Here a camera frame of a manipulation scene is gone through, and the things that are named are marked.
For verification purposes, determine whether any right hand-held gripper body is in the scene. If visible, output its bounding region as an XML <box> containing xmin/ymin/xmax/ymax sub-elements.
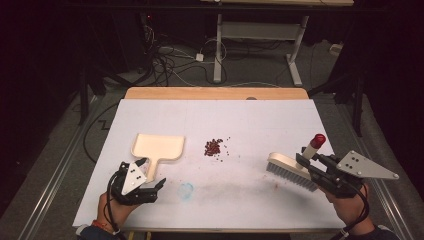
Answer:
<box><xmin>307</xmin><ymin>150</ymin><xmax>400</xmax><ymax>200</ymax></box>

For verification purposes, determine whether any white table cover sheet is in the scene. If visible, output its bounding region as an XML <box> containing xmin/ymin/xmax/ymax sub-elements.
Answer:
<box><xmin>72</xmin><ymin>98</ymin><xmax>347</xmax><ymax>232</ymax></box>

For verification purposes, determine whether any person's left hand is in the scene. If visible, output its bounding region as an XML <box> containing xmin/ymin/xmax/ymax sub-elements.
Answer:
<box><xmin>96</xmin><ymin>192</ymin><xmax>142</xmax><ymax>230</ymax></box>

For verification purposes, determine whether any black floor cable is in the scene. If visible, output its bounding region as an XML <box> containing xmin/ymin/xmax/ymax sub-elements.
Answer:
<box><xmin>82</xmin><ymin>101</ymin><xmax>120</xmax><ymax>165</ymax></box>

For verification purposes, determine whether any aluminium floor rail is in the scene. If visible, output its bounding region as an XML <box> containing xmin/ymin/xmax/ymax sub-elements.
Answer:
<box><xmin>15</xmin><ymin>94</ymin><xmax>103</xmax><ymax>240</ymax></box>
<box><xmin>334</xmin><ymin>99</ymin><xmax>416</xmax><ymax>240</ymax></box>

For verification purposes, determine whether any white metal desk frame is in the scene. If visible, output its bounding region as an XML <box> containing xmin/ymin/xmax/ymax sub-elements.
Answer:
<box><xmin>212</xmin><ymin>12</ymin><xmax>310</xmax><ymax>88</ymax></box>

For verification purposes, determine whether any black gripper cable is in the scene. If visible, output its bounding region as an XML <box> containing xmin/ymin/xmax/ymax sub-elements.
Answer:
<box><xmin>339</xmin><ymin>182</ymin><xmax>372</xmax><ymax>239</ymax></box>
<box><xmin>102</xmin><ymin>171</ymin><xmax>122</xmax><ymax>236</ymax></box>

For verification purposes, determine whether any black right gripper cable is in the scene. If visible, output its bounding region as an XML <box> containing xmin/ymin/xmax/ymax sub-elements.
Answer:
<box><xmin>339</xmin><ymin>182</ymin><xmax>372</xmax><ymax>239</ymax></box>

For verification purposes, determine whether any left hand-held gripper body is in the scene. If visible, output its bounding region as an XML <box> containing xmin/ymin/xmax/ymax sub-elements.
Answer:
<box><xmin>109</xmin><ymin>161</ymin><xmax>158</xmax><ymax>206</ymax></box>

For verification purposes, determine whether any bundle of floor cables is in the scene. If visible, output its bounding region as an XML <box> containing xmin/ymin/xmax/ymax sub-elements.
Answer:
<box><xmin>138</xmin><ymin>24</ymin><xmax>231</xmax><ymax>88</ymax></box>

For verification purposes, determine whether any wooden table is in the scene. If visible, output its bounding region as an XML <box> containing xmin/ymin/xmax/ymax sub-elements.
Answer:
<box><xmin>124</xmin><ymin>86</ymin><xmax>310</xmax><ymax>101</ymax></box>

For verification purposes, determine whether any pile of red beans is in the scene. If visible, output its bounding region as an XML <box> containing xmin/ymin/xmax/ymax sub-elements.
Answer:
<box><xmin>203</xmin><ymin>136</ymin><xmax>242</xmax><ymax>164</ymax></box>

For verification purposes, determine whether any white brush with red-tipped handle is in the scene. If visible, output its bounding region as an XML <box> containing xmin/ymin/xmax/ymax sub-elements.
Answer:
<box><xmin>265</xmin><ymin>133</ymin><xmax>328</xmax><ymax>193</ymax></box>

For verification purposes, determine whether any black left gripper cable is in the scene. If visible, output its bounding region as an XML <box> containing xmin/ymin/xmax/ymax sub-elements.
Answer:
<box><xmin>102</xmin><ymin>171</ymin><xmax>122</xmax><ymax>236</ymax></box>

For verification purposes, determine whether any black metal stand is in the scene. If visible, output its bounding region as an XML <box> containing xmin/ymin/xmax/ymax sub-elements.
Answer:
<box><xmin>77</xmin><ymin>63</ymin><xmax>134</xmax><ymax>127</ymax></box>
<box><xmin>308</xmin><ymin>64</ymin><xmax>366</xmax><ymax>138</ymax></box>

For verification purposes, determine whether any orange wristband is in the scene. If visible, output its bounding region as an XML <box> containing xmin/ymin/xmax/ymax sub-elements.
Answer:
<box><xmin>91</xmin><ymin>219</ymin><xmax>109</xmax><ymax>232</ymax></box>

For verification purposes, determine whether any person's right hand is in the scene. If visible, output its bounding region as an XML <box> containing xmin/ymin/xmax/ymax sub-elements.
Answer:
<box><xmin>319</xmin><ymin>183</ymin><xmax>372</xmax><ymax>235</ymax></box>

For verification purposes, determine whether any cream plastic dustpan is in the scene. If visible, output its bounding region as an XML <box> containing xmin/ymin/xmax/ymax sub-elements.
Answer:
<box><xmin>130</xmin><ymin>132</ymin><xmax>186</xmax><ymax>184</ymax></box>

